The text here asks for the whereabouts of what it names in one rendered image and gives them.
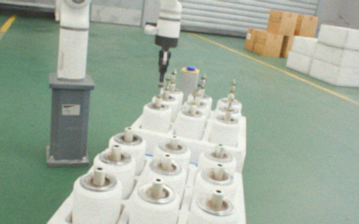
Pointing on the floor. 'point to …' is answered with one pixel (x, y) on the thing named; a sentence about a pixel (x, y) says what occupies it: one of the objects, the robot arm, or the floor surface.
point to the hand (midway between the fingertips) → (161, 77)
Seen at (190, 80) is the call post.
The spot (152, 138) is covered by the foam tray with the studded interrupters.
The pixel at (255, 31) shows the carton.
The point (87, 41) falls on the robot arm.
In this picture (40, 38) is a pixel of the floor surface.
